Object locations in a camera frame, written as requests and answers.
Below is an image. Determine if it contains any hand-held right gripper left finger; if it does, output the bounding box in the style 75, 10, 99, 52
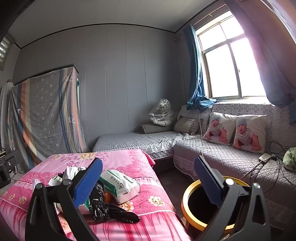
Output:
25, 158, 103, 241

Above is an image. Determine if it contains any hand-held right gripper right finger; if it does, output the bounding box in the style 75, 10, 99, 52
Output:
194, 155, 271, 241

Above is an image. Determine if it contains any black bin with yellow rim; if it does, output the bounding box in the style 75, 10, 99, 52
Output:
181, 176, 251, 241

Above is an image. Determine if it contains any white tissue pack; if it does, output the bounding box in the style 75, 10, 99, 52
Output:
99, 170, 141, 204

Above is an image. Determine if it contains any small white green box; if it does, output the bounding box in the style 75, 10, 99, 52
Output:
48, 175, 63, 187

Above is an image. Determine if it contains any white paper wrapper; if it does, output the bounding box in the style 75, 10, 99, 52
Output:
66, 166, 87, 180

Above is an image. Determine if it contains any grey quilted sofa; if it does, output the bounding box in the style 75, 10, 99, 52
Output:
173, 102, 296, 232

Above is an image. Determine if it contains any black plastic bag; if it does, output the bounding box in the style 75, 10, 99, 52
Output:
89, 181, 141, 224

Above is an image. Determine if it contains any baby print pillow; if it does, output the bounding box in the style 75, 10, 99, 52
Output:
202, 112, 237, 146
232, 114, 268, 154

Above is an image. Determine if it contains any white plastic sheet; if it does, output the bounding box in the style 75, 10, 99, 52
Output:
0, 81, 14, 151

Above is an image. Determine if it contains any pink floral bed cover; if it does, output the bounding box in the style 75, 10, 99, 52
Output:
0, 149, 188, 241

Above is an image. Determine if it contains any grey quilted pillow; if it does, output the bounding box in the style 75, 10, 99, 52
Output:
177, 104, 212, 121

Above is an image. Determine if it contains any grey bolster pillow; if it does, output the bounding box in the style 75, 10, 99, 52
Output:
139, 123, 175, 134

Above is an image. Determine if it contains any tiger plush in plastic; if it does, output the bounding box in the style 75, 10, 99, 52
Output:
149, 98, 175, 127

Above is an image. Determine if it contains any green cloth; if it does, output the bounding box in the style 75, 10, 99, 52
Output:
282, 148, 296, 172

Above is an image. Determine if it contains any blue curtain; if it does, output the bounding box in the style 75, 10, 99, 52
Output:
183, 24, 217, 110

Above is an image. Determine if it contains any white window blind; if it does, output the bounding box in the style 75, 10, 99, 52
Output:
0, 35, 12, 71

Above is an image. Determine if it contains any sliding window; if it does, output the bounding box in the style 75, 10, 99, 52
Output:
195, 10, 269, 99

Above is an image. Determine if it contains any purple curtain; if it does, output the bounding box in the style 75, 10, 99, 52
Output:
223, 0, 296, 108

